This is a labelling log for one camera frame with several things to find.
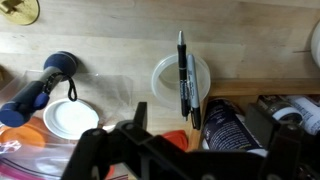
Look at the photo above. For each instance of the dark bottle with blue label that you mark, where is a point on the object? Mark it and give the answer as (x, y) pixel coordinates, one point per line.
(226, 130)

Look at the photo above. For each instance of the clear round plastic lid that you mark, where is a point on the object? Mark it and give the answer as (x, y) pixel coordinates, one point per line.
(160, 87)

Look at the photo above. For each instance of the white round object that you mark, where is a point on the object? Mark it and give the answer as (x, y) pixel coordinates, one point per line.
(316, 43)

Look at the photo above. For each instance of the jar with silver lid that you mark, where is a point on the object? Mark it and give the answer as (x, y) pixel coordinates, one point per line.
(283, 111)

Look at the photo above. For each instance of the white round plastic lid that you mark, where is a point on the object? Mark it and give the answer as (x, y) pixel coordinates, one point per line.
(70, 118)

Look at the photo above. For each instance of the grey permanent marker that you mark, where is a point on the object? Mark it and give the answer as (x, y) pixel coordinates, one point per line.
(192, 80)

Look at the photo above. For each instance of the bottle with white label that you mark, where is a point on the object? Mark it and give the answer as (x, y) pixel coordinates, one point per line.
(308, 113)

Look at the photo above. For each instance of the black pen with silver tip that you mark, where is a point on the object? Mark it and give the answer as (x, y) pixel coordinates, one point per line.
(182, 73)

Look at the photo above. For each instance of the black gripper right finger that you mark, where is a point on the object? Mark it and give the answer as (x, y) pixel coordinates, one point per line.
(261, 125)

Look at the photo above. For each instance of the wooden butcher block cart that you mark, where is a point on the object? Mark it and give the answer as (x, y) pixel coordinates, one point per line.
(266, 87)

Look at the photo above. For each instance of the clear ziplock bag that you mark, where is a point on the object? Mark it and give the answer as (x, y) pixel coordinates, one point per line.
(100, 93)

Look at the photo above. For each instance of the round gold metal disc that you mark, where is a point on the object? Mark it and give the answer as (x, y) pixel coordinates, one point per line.
(20, 10)

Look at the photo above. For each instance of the orange-red plastic lid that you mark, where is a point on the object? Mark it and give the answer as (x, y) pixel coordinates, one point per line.
(110, 171)

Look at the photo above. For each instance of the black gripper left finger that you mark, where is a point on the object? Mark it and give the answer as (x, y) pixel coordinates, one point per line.
(141, 115)

